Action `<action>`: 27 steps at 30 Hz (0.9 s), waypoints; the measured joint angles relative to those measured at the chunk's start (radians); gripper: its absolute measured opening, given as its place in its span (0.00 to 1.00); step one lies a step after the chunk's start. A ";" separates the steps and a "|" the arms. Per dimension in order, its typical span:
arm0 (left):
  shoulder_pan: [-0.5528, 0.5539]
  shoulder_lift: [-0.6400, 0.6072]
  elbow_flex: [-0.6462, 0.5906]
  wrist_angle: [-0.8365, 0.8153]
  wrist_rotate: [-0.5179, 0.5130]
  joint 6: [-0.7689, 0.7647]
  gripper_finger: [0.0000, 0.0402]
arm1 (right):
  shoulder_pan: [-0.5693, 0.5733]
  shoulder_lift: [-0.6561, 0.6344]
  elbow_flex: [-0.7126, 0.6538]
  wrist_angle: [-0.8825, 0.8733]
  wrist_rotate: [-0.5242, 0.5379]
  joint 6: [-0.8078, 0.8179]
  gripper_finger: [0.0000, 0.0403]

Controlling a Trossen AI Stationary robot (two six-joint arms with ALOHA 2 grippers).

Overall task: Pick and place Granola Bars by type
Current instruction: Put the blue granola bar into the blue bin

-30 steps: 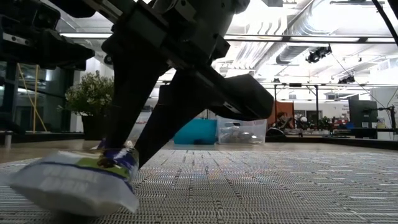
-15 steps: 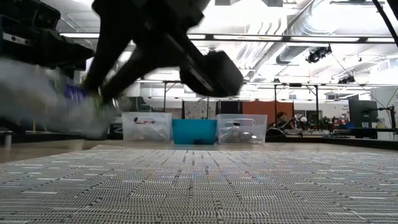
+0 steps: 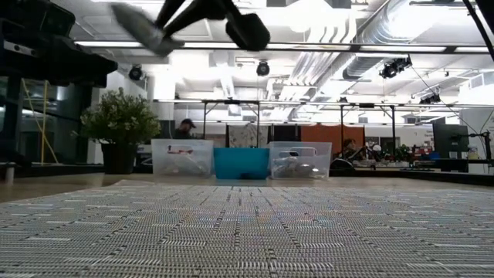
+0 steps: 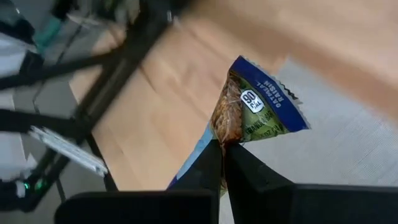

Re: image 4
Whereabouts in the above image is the black aluminium table frame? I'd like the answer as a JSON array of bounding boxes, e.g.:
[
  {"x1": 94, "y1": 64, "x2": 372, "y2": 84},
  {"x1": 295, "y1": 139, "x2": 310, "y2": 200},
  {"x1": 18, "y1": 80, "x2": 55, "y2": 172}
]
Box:
[{"x1": 0, "y1": 0, "x2": 187, "y2": 200}]

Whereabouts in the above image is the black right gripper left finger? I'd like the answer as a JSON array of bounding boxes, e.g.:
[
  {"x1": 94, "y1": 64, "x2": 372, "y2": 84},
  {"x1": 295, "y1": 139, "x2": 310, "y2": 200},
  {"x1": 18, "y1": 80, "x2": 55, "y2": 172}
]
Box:
[{"x1": 54, "y1": 139, "x2": 224, "y2": 224}]

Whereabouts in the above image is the grey woven mat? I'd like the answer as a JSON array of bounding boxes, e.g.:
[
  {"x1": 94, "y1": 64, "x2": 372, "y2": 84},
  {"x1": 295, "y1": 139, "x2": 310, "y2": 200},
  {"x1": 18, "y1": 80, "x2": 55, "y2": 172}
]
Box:
[{"x1": 241, "y1": 55, "x2": 398, "y2": 189}]

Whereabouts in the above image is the black table-level camera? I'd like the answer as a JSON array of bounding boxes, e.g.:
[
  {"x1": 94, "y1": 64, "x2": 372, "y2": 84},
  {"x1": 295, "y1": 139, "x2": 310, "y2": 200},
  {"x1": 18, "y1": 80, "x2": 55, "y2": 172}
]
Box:
[{"x1": 0, "y1": 174, "x2": 58, "y2": 215}]

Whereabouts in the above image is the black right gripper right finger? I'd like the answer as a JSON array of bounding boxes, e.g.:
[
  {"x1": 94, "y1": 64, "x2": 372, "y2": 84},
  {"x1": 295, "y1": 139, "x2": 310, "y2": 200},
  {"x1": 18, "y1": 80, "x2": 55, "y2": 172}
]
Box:
[{"x1": 223, "y1": 142, "x2": 398, "y2": 224}]

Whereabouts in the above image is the white label plate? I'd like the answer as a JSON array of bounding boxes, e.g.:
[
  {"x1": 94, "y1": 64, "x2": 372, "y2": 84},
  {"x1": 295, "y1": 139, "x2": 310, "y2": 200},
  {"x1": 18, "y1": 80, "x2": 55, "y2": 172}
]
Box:
[{"x1": 28, "y1": 125, "x2": 109, "y2": 177}]

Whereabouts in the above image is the blue oatmeal raisin granola bar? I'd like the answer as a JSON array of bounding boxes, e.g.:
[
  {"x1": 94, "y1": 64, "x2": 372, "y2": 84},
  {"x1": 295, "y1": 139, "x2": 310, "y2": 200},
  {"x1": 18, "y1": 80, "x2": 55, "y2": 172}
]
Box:
[{"x1": 167, "y1": 55, "x2": 312, "y2": 197}]

